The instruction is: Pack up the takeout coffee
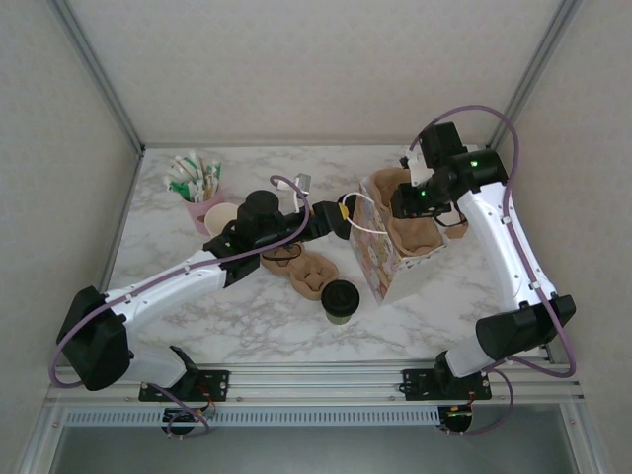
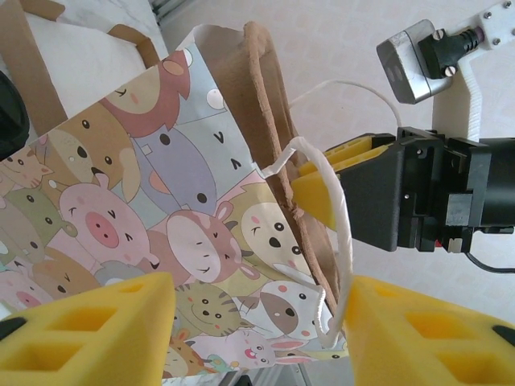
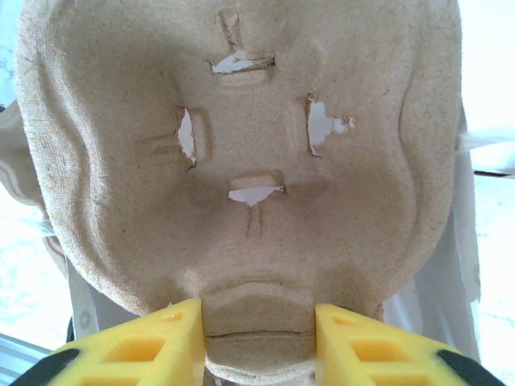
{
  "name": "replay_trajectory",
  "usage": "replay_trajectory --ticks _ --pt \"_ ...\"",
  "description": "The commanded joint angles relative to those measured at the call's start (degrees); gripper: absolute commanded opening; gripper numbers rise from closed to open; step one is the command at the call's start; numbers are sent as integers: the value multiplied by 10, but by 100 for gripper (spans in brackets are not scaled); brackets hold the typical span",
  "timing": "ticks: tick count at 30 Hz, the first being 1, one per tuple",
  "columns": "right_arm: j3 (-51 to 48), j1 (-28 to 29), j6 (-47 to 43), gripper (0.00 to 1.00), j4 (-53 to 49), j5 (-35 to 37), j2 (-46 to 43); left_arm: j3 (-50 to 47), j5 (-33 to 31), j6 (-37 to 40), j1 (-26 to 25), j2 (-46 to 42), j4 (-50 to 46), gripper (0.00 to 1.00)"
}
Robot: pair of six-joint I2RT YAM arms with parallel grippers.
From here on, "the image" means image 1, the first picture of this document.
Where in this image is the stack of paper cups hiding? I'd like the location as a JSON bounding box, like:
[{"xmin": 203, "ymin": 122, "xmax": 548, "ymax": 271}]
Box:
[{"xmin": 203, "ymin": 202, "xmax": 243, "ymax": 238}]

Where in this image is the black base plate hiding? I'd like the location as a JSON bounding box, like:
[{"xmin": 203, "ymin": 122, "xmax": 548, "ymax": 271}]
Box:
[
  {"xmin": 137, "ymin": 367, "xmax": 231, "ymax": 402},
  {"xmin": 402, "ymin": 367, "xmax": 494, "ymax": 402}
]

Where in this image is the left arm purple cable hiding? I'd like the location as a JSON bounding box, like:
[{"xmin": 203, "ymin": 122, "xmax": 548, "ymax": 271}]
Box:
[{"xmin": 50, "ymin": 175, "xmax": 313, "ymax": 440}]

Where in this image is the pink cup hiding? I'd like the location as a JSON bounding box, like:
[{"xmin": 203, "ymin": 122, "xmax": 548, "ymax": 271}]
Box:
[{"xmin": 185, "ymin": 190, "xmax": 228, "ymax": 234}]

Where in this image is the aluminium frame post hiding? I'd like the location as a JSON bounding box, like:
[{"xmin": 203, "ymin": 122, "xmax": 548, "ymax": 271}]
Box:
[
  {"xmin": 51, "ymin": 0, "xmax": 147, "ymax": 157},
  {"xmin": 483, "ymin": 0, "xmax": 584, "ymax": 157}
]

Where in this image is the black cup lid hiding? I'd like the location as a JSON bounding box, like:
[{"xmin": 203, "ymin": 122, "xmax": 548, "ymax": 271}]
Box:
[{"xmin": 320, "ymin": 278, "xmax": 360, "ymax": 317}]

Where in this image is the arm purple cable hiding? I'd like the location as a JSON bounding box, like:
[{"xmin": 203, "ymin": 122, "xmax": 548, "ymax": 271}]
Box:
[
  {"xmin": 50, "ymin": 175, "xmax": 313, "ymax": 440},
  {"xmin": 409, "ymin": 103, "xmax": 579, "ymax": 438}
]

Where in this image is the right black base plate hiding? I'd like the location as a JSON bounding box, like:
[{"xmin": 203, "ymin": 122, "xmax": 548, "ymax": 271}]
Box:
[{"xmin": 402, "ymin": 367, "xmax": 494, "ymax": 402}]

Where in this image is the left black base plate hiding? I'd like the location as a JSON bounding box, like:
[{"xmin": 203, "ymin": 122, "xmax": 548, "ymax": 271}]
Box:
[{"xmin": 137, "ymin": 367, "xmax": 231, "ymax": 402}]

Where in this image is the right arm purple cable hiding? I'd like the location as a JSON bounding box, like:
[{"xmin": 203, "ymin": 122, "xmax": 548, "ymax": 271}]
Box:
[{"xmin": 409, "ymin": 103, "xmax": 579, "ymax": 438}]

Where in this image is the slotted grey cable duct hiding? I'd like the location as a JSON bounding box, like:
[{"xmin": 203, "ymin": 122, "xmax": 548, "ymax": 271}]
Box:
[{"xmin": 63, "ymin": 407, "xmax": 441, "ymax": 428}]

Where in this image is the patterned white paper bag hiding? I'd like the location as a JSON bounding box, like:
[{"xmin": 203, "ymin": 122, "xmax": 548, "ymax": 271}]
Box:
[{"xmin": 339, "ymin": 180, "xmax": 451, "ymax": 308}]

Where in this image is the black controller board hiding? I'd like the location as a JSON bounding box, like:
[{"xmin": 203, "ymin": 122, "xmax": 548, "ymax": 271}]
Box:
[
  {"xmin": 436, "ymin": 405, "xmax": 475, "ymax": 435},
  {"xmin": 161, "ymin": 408, "xmax": 206, "ymax": 435}
]

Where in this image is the aluminium mounting rail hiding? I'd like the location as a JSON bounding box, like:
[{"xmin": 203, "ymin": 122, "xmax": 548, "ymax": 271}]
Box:
[{"xmin": 46, "ymin": 363, "xmax": 584, "ymax": 407}]

